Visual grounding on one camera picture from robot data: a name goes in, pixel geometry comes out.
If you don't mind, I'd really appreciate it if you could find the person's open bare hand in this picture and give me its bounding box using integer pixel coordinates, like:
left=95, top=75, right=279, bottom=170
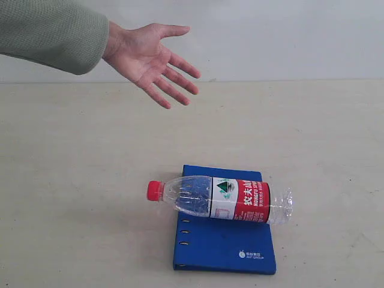
left=103, top=21, right=201, bottom=109

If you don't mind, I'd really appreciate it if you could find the clear water bottle red label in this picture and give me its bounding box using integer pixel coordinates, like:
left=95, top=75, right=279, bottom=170
left=147, top=175, right=293, bottom=224

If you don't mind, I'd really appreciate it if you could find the blue ring binder notebook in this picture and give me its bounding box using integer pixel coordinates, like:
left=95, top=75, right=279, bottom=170
left=172, top=164, right=276, bottom=275

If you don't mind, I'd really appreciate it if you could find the green knit sleeve forearm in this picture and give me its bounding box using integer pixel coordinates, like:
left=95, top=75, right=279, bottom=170
left=1, top=1, right=109, bottom=75

